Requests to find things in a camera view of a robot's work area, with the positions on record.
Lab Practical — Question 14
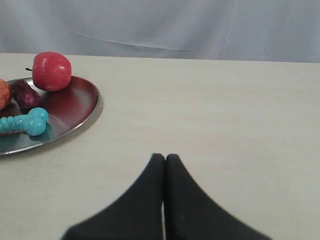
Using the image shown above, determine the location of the orange toy pumpkin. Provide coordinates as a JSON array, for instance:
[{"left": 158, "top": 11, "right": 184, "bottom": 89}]
[{"left": 0, "top": 79, "right": 12, "bottom": 111}]

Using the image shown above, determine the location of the round metal plate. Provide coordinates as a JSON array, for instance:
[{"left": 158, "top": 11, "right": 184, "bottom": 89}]
[{"left": 0, "top": 76, "right": 102, "bottom": 156}]

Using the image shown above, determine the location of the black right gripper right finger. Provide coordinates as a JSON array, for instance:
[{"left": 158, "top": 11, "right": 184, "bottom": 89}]
[{"left": 164, "top": 154, "right": 270, "bottom": 240}]

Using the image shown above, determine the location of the teal toy bone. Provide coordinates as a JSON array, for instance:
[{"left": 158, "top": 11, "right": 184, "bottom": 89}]
[{"left": 0, "top": 107, "right": 49, "bottom": 136}]

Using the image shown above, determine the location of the red toy apple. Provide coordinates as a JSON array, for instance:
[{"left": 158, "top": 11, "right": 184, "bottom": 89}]
[{"left": 31, "top": 51, "right": 72, "bottom": 92}]

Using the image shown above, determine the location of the dark purple fruit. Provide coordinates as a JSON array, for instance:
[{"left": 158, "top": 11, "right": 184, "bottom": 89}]
[{"left": 10, "top": 80, "right": 41, "bottom": 109}]

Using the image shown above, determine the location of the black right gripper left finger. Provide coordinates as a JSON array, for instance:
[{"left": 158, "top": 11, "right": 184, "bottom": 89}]
[{"left": 62, "top": 153, "right": 165, "bottom": 240}]

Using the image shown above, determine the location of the white backdrop cloth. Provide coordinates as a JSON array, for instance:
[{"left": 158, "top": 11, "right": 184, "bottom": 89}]
[{"left": 0, "top": 0, "right": 320, "bottom": 63}]

